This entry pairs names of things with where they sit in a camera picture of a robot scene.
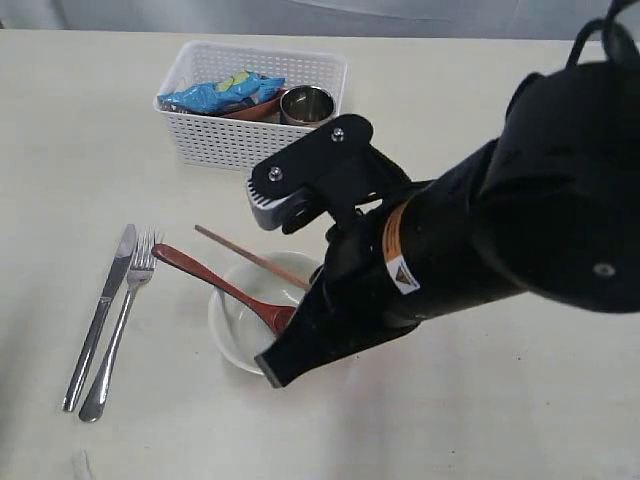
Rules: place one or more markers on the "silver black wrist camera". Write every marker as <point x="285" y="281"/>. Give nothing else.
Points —
<point x="332" y="169"/>

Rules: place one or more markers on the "brown wooden chopstick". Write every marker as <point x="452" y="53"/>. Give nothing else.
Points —
<point x="253" y="258"/>

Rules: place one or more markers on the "brown wooden bowl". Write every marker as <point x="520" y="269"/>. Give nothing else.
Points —
<point x="257" y="112"/>

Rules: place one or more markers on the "silver metal fork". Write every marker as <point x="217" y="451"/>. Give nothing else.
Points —
<point x="140" y="273"/>

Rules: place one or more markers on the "silver table knife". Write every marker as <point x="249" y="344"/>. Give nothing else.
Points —
<point x="116" y="274"/>

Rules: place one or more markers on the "white perforated plastic basket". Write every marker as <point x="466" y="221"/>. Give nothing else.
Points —
<point x="239" y="144"/>

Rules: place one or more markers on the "blue snack packet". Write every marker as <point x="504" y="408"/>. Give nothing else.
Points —
<point x="239" y="91"/>

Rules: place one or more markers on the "grey floral ceramic bowl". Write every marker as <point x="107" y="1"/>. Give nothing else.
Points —
<point x="238" y="332"/>

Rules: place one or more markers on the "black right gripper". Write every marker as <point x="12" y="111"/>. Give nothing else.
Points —
<point x="371" y="289"/>

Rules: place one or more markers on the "stainless steel cup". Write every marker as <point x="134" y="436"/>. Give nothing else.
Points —
<point x="306" y="106"/>

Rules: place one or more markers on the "dark red wooden spoon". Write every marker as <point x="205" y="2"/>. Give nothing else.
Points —
<point x="275" y="317"/>

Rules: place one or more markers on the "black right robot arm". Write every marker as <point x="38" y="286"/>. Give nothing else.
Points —
<point x="551" y="207"/>

